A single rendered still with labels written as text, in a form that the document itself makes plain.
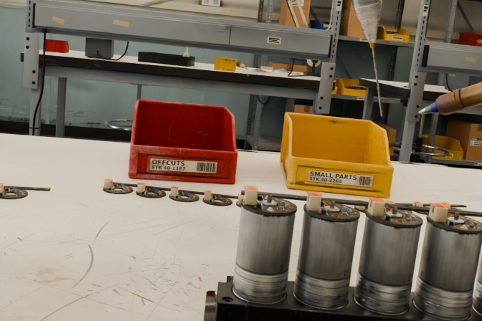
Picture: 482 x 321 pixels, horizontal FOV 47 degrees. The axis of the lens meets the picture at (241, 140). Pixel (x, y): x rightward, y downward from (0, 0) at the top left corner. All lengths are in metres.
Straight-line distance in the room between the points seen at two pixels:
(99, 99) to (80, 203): 4.24
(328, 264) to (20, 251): 0.18
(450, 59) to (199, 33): 1.17
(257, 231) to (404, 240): 0.06
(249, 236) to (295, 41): 2.32
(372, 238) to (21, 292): 0.17
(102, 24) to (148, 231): 2.15
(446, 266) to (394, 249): 0.02
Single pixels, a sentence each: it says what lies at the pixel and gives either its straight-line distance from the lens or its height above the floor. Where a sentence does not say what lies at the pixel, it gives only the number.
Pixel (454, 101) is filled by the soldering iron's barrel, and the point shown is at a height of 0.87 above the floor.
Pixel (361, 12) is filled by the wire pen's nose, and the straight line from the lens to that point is 0.22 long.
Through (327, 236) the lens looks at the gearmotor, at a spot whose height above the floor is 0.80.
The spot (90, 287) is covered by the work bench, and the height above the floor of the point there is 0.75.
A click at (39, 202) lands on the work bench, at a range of 0.44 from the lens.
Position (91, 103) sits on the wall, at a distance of 4.69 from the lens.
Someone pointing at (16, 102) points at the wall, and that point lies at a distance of 4.80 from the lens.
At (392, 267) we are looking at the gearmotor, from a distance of 0.26.
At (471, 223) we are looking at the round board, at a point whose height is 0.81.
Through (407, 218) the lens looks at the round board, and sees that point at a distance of 0.26.
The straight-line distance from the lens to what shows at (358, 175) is 0.54.
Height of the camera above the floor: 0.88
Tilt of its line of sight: 10 degrees down
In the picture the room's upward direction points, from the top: 6 degrees clockwise
